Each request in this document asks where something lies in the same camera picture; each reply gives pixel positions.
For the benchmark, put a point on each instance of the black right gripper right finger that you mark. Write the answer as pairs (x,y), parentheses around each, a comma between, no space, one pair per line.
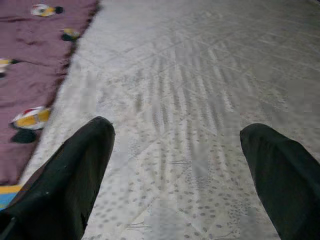
(287,187)

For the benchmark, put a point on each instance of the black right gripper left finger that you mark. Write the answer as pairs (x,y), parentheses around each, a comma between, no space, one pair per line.
(55,190)

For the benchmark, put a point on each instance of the yellow blue puzzle box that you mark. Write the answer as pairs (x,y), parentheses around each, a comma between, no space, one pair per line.
(7,197)

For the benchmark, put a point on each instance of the purple duck print quilt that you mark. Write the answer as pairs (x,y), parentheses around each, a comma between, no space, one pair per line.
(37,50)

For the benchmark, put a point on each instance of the grey quilted mattress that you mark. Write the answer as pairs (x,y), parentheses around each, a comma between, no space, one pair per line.
(187,87)

